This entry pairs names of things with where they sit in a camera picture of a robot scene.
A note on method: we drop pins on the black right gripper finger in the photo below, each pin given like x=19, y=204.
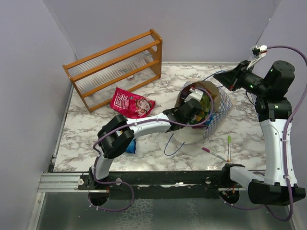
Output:
x=244, y=65
x=229, y=78

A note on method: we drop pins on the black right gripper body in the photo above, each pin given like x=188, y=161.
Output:
x=252, y=82

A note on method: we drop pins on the blue checkered paper bag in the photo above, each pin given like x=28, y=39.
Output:
x=222, y=105

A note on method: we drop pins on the green snack bag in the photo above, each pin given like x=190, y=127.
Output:
x=205, y=111

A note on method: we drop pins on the small blue snack packet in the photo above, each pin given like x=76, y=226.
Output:
x=207, y=123

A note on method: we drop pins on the red pink snack bag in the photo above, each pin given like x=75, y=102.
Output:
x=131, y=105

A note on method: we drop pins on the blue gummy snack bag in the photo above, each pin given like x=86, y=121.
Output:
x=131, y=149

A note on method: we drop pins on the purple snack bag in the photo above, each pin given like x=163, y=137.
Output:
x=184, y=93

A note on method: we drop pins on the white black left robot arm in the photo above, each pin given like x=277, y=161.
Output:
x=119, y=132

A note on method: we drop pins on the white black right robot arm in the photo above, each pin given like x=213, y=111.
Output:
x=279, y=186

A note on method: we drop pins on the green marker pen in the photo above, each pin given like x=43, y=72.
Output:
x=229, y=140

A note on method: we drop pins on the purple marker pen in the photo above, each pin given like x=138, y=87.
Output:
x=213, y=153

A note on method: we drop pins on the orange wooden rack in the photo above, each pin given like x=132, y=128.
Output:
x=130, y=64

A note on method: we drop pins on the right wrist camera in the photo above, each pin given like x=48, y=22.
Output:
x=258, y=53

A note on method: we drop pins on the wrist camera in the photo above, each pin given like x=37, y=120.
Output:
x=194, y=94
x=258, y=53

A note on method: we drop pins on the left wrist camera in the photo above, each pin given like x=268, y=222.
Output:
x=194, y=94

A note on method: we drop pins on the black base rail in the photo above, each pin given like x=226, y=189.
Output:
x=158, y=185

